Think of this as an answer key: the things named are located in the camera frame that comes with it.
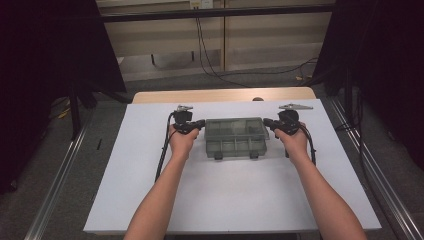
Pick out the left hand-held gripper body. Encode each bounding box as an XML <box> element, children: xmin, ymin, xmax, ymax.
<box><xmin>171</xmin><ymin>104</ymin><xmax>198</xmax><ymax>135</ymax></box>

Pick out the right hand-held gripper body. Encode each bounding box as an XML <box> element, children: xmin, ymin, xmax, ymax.
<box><xmin>274</xmin><ymin>102</ymin><xmax>314</xmax><ymax>137</ymax></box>

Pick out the grey plastic compartment box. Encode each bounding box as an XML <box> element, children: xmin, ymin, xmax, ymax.
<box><xmin>203</xmin><ymin>116</ymin><xmax>271</xmax><ymax>161</ymax></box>

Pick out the person's left hand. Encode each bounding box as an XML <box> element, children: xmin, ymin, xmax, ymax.
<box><xmin>167</xmin><ymin>123</ymin><xmax>201</xmax><ymax>161</ymax></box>

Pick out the person's right hand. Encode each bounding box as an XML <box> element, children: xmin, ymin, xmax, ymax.
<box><xmin>273</xmin><ymin>121</ymin><xmax>312</xmax><ymax>165</ymax></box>

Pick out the black metal stand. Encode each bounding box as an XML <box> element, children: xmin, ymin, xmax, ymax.
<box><xmin>343</xmin><ymin>66</ymin><xmax>355</xmax><ymax>128</ymax></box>
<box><xmin>67</xmin><ymin>78</ymin><xmax>83</xmax><ymax>141</ymax></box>

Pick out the white table sheet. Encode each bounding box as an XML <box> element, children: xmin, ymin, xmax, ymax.
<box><xmin>83</xmin><ymin>98</ymin><xmax>383</xmax><ymax>234</ymax></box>

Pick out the black horizontal bar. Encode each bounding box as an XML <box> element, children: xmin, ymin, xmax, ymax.
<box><xmin>99</xmin><ymin>3</ymin><xmax>336</xmax><ymax>24</ymax></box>

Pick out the black curtain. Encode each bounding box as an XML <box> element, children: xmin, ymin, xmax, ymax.
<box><xmin>0</xmin><ymin>0</ymin><xmax>128</xmax><ymax>195</ymax></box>
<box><xmin>312</xmin><ymin>0</ymin><xmax>424</xmax><ymax>172</ymax></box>

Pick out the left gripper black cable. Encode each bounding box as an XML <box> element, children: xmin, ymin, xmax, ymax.
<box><xmin>154</xmin><ymin>112</ymin><xmax>176</xmax><ymax>183</ymax></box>

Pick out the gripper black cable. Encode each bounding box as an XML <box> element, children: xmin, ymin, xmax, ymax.
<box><xmin>299</xmin><ymin>123</ymin><xmax>318</xmax><ymax>167</ymax></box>
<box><xmin>154</xmin><ymin>112</ymin><xmax>176</xmax><ymax>183</ymax></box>

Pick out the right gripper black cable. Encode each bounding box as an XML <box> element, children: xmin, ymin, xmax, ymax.
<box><xmin>299</xmin><ymin>123</ymin><xmax>318</xmax><ymax>167</ymax></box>

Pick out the black floor cable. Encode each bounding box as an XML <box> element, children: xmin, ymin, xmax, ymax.
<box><xmin>334</xmin><ymin>94</ymin><xmax>372</xmax><ymax>188</ymax></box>

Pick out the black wall cable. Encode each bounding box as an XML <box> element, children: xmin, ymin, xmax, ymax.
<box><xmin>194</xmin><ymin>17</ymin><xmax>320</xmax><ymax>89</ymax></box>

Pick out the metal floor rail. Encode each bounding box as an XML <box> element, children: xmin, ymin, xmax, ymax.
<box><xmin>328</xmin><ymin>96</ymin><xmax>424</xmax><ymax>240</ymax></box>
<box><xmin>24</xmin><ymin>116</ymin><xmax>93</xmax><ymax>240</ymax></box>

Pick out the white wall outlet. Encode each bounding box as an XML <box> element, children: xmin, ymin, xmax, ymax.
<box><xmin>189</xmin><ymin>0</ymin><xmax>214</xmax><ymax>10</ymax></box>

